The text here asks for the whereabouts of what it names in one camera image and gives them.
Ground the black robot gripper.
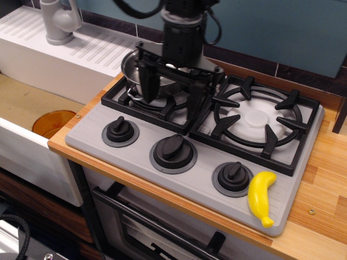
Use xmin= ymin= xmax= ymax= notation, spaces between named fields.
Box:
xmin=136 ymin=23 xmax=224 ymax=121

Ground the stainless steel pot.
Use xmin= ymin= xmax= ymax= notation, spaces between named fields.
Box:
xmin=121 ymin=49 xmax=188 ymax=103

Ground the black left burner grate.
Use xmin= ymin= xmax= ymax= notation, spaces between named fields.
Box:
xmin=101 ymin=62 xmax=226 ymax=136

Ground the black burner grate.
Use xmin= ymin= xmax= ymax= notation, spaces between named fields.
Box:
xmin=189 ymin=75 xmax=325 ymax=177
xmin=101 ymin=62 xmax=226 ymax=136

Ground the black middle stove knob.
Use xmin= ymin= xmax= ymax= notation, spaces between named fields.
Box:
xmin=149 ymin=134 xmax=198 ymax=174

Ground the black stove knob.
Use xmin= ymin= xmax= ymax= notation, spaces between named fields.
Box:
xmin=149 ymin=134 xmax=198 ymax=174
xmin=212 ymin=161 xmax=253 ymax=198
xmin=101 ymin=116 xmax=140 ymax=148

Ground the black left stove knob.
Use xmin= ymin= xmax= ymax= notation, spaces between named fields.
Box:
xmin=101 ymin=116 xmax=140 ymax=148

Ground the white right burner disc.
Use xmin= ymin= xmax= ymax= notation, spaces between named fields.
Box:
xmin=227 ymin=99 xmax=286 ymax=143

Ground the black right burner grate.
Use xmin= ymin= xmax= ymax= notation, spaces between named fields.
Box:
xmin=189 ymin=75 xmax=325 ymax=177

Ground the black right stove knob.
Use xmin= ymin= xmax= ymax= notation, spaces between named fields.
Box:
xmin=212 ymin=161 xmax=253 ymax=198

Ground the grey toy stove top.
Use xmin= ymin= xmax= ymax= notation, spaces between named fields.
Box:
xmin=65 ymin=62 xmax=325 ymax=237

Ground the grey toy faucet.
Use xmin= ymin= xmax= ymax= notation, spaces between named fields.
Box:
xmin=40 ymin=0 xmax=82 ymax=46

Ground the white toy sink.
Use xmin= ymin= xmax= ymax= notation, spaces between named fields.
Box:
xmin=1 ymin=6 xmax=137 ymax=207

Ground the orange sink drain plate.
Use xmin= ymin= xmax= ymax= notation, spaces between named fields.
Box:
xmin=32 ymin=110 xmax=76 ymax=139

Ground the yellow toy banana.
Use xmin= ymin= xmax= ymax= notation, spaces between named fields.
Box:
xmin=248 ymin=171 xmax=277 ymax=228

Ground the toy oven door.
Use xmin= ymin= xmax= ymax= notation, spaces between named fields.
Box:
xmin=91 ymin=182 xmax=277 ymax=259

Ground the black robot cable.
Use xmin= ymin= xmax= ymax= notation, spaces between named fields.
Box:
xmin=112 ymin=0 xmax=223 ymax=46

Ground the black oven door handle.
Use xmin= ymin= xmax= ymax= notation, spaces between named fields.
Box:
xmin=92 ymin=187 xmax=225 ymax=259

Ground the black braided cable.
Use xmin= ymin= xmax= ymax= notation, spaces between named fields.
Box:
xmin=0 ymin=214 xmax=31 ymax=260

